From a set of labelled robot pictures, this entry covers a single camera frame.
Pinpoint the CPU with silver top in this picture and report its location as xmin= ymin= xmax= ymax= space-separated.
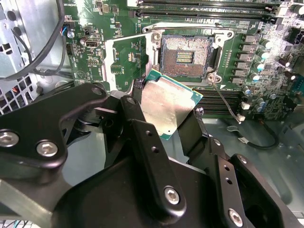
xmin=139 ymin=68 xmax=204 ymax=141

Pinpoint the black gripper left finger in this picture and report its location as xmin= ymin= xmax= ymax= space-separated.
xmin=0 ymin=79 xmax=188 ymax=228

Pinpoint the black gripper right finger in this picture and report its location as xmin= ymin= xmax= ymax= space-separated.
xmin=178 ymin=108 xmax=304 ymax=228

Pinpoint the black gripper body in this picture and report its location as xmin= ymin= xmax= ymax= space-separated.
xmin=52 ymin=155 xmax=225 ymax=228

